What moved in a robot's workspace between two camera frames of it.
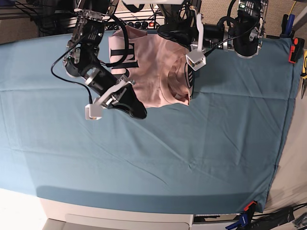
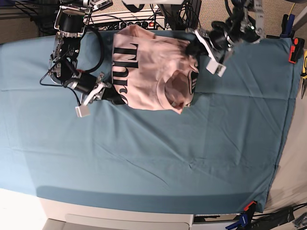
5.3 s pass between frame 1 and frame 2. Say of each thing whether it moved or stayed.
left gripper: moved
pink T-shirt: stayed
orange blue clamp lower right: stayed
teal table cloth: stayed
